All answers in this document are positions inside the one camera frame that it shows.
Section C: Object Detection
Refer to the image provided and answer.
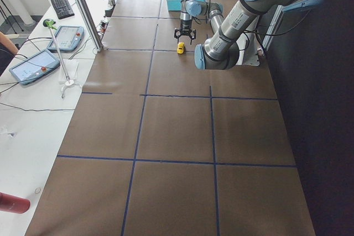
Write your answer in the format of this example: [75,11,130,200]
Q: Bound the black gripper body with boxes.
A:
[180,19,192,35]

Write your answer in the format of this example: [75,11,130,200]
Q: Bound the yellow beetle toy car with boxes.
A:
[176,42,185,54]

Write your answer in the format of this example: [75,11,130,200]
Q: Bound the person forearm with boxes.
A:
[0,32,19,55]

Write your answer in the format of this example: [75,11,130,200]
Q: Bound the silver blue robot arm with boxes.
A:
[175,0,296,70]

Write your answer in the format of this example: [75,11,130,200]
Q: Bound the small metal cup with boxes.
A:
[108,0,116,6]

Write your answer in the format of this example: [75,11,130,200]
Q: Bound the far teach pendant tablet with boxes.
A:
[53,25,84,53]

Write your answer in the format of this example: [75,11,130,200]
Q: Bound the teach pendant tablet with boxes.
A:
[9,49,60,86]
[53,25,84,53]

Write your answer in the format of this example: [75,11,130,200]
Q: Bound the black keyboard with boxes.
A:
[50,0,75,19]

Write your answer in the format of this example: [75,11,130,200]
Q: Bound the silver rod white stand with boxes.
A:
[43,19,82,99]

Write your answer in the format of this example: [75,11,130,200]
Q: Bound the near teach pendant tablet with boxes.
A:
[9,49,60,86]

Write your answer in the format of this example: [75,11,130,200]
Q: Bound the red cylinder bottle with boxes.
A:
[0,193,30,214]

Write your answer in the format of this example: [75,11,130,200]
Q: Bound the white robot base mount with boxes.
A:
[237,33,260,66]

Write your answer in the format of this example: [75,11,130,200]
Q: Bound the aluminium frame post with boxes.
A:
[75,0,103,52]

